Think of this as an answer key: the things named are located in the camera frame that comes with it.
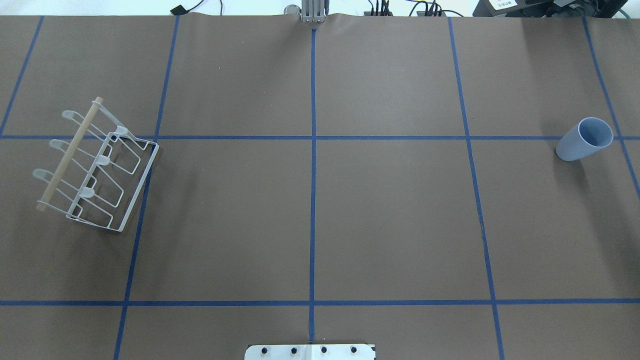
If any light blue plastic cup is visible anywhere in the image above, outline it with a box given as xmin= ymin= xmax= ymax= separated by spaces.
xmin=555 ymin=117 xmax=614 ymax=162

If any small black adapter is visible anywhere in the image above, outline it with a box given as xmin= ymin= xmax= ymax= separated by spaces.
xmin=170 ymin=5 xmax=189 ymax=16

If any black box with label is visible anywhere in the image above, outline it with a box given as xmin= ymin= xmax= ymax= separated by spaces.
xmin=471 ymin=0 xmax=554 ymax=18

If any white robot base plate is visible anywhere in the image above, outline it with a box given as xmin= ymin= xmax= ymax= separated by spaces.
xmin=244 ymin=343 xmax=377 ymax=360

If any white wire cup holder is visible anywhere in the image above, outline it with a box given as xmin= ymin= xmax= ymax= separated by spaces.
xmin=32 ymin=96 xmax=160 ymax=233

